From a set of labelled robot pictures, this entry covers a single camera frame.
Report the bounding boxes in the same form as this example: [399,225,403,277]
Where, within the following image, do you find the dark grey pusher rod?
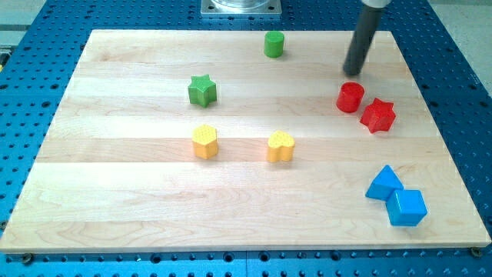
[343,4,383,76]

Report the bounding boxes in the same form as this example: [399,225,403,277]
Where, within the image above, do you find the blue perforated table plate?
[1,0,491,277]

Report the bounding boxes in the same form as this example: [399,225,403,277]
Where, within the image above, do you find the yellow heart block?
[267,131,295,162]

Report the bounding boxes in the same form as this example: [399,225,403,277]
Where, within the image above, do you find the red cylinder block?
[336,82,365,113]

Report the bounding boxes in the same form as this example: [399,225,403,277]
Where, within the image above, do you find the green cylinder block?
[264,31,284,58]

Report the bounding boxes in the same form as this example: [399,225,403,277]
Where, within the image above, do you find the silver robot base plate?
[200,0,282,18]

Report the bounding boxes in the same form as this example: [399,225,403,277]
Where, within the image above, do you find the red star block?
[360,98,396,133]

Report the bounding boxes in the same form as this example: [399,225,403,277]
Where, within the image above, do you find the wooden board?
[1,29,490,253]

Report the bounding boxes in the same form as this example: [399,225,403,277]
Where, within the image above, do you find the green star block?
[188,75,217,108]

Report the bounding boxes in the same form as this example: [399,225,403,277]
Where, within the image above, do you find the white tool holder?
[361,0,389,8]

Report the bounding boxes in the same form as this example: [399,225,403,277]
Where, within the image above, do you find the yellow hexagon block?
[191,125,218,159]

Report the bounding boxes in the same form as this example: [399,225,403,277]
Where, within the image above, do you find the blue cube block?
[386,189,427,226]

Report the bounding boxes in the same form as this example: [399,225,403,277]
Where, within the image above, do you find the blue triangle block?
[365,165,404,202]

